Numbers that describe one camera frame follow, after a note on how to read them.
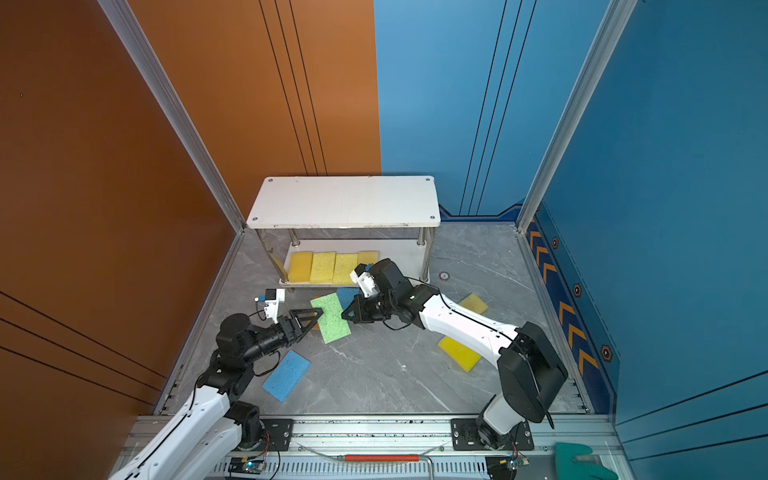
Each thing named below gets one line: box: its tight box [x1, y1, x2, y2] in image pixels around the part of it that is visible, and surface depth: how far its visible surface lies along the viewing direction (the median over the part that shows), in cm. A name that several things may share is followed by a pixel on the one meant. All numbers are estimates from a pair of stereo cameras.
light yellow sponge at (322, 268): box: [310, 252, 336, 284], surface depth 99 cm
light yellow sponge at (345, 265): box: [333, 253, 358, 285], surface depth 99 cm
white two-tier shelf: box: [247, 176, 441, 286], surface depth 83 cm
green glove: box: [554, 442, 619, 480], surface depth 69 cm
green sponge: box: [310, 292, 351, 344], surface depth 75 cm
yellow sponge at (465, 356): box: [437, 336, 482, 374], surface depth 86 cm
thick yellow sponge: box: [289, 251, 313, 283], surface depth 98 cm
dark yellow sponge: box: [358, 251, 379, 266], surface depth 102 cm
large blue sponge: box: [262, 350, 311, 403], surface depth 82 cm
